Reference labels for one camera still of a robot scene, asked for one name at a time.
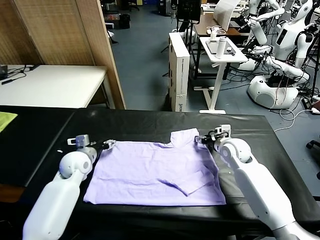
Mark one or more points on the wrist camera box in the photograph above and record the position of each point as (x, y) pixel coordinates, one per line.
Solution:
(223, 130)
(81, 140)

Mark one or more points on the black trash bin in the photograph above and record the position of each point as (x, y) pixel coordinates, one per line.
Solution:
(124, 21)

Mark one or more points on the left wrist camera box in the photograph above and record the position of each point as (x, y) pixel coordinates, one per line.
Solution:
(81, 140)

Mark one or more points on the black office chair base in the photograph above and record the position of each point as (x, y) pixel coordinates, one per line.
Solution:
(313, 146)

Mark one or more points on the brown wooden desk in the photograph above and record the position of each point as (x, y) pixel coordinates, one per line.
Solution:
(207, 25)

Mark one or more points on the small black table cover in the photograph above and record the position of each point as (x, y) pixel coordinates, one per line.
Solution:
(30, 140)

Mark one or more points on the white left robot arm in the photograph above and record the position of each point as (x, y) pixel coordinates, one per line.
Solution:
(57, 195)

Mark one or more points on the grey tablet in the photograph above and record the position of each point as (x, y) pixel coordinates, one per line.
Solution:
(211, 47)

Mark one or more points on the small black device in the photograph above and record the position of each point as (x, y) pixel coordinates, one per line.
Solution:
(3, 72)

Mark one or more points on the white phone holder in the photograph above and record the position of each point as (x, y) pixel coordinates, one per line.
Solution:
(213, 33)

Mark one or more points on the black monitor on tripod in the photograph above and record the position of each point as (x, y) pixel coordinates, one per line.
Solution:
(188, 10)

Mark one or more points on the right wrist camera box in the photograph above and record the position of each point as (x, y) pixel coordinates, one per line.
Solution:
(223, 130)

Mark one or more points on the white open laptop lid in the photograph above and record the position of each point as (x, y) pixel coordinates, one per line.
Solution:
(223, 12)

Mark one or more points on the white rectangular table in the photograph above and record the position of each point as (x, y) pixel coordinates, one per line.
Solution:
(50, 85)

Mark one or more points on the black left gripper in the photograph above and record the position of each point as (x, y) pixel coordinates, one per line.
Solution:
(100, 147)

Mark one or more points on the lavender t-shirt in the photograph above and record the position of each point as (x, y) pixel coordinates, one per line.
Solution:
(150, 172)

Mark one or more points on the wooden partition screen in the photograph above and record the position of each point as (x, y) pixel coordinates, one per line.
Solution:
(62, 32)

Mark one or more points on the tall white cardboard box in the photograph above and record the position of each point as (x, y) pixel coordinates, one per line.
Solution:
(180, 75)

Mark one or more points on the large black table cover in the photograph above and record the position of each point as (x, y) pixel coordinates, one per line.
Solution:
(140, 125)

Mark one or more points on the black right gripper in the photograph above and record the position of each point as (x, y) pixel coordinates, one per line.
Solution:
(211, 140)

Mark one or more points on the white humanoid robot raised arm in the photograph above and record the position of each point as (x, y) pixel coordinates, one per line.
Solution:
(258, 32)

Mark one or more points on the floor power strip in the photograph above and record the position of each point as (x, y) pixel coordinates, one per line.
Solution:
(308, 103)

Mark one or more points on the green cloth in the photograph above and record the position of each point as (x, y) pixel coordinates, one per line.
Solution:
(6, 121)

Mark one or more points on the white thermos bottle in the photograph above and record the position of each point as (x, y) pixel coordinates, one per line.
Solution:
(220, 47)

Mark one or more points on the white humanoid robot wheeled base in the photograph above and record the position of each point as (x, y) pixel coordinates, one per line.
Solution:
(272, 92)

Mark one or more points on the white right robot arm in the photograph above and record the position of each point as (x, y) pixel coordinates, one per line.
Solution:
(252, 185)

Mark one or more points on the small white standing desk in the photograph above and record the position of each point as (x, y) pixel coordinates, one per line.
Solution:
(217, 82)

